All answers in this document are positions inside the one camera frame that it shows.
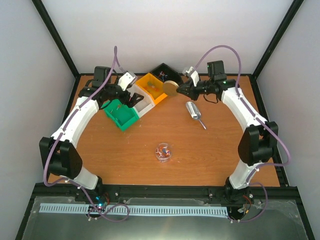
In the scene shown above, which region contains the black aluminium front rail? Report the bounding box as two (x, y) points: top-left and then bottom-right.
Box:
(32, 183), (300, 204)

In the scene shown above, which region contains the gold jar lid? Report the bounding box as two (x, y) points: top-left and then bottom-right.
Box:
(162, 80), (179, 97)

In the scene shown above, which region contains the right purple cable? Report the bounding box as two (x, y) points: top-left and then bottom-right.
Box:
(193, 44), (293, 224)

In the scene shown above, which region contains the clear plastic jar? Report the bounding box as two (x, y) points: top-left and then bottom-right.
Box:
(155, 142), (173, 163)

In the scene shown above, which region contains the yellow plastic bin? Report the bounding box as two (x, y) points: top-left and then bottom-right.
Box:
(135, 73), (168, 105)

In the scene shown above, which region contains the blue slotted cable duct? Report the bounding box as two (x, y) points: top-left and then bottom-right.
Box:
(38, 203), (228, 218)

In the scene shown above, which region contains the white plastic bin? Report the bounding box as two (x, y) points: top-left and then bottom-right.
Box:
(128, 84), (156, 118)

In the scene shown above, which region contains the metal scoop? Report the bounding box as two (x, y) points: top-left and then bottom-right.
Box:
(185, 101), (207, 130)

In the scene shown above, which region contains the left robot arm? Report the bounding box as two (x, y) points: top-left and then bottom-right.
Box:
(39, 66), (144, 202)

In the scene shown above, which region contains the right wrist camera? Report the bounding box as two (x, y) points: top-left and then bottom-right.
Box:
(182, 66), (200, 87)

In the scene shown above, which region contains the black plastic bin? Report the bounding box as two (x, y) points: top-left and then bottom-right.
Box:
(150, 63), (184, 86)

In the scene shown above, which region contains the green plastic bin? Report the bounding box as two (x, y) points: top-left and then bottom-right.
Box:
(102, 99), (139, 132)

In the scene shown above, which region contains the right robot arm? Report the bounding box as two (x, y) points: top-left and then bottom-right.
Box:
(176, 60), (278, 203)

